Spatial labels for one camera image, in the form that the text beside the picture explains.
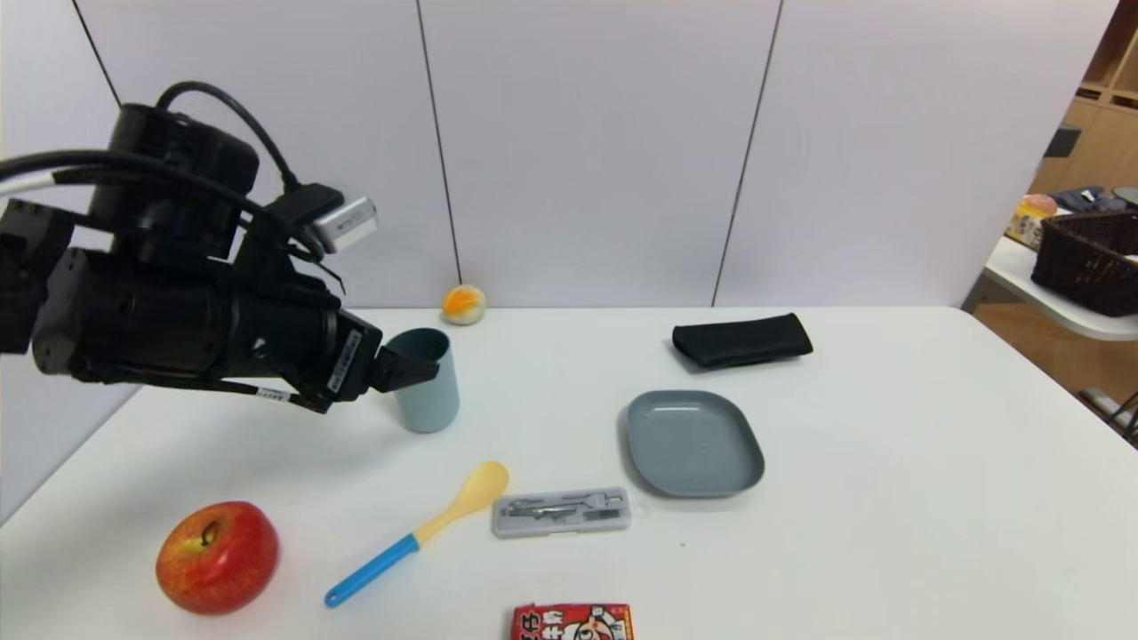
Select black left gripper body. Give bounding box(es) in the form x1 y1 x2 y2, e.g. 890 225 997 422
226 284 383 414

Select blue-green plastic cup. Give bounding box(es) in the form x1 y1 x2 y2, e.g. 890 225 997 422
389 328 461 435

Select grey-blue square dish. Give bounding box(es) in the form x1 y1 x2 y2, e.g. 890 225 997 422
626 390 765 499

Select white orange plush ball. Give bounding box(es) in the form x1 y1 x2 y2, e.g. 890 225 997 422
442 284 488 326

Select clear plastic tool case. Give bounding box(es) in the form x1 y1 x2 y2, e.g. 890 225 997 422
492 486 634 540

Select red apple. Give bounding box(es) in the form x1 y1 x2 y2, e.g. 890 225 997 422
156 501 281 616

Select red snack packet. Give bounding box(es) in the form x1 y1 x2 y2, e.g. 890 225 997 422
511 603 634 640

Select black folded pouch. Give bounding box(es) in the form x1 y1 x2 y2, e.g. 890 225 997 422
672 313 814 370

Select yellow pink package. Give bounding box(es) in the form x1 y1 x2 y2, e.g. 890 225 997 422
1006 194 1059 250

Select white side table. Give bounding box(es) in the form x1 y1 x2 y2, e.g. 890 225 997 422
962 233 1138 343

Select dark wicker basket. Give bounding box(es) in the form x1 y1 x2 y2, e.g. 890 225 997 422
1031 211 1138 318

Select dark blue cloth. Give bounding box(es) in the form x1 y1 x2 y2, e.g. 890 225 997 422
1049 185 1126 214

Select wooden shelf unit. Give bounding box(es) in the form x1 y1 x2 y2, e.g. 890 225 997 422
1027 0 1138 214

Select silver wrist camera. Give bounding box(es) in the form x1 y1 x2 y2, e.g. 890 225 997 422
311 197 380 255

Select yellow spoon with blue handle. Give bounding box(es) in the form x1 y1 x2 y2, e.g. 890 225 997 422
324 460 510 609

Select black camera cable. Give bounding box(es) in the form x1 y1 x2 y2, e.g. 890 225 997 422
156 82 308 193

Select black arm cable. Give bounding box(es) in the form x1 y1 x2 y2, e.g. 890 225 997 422
0 149 268 223

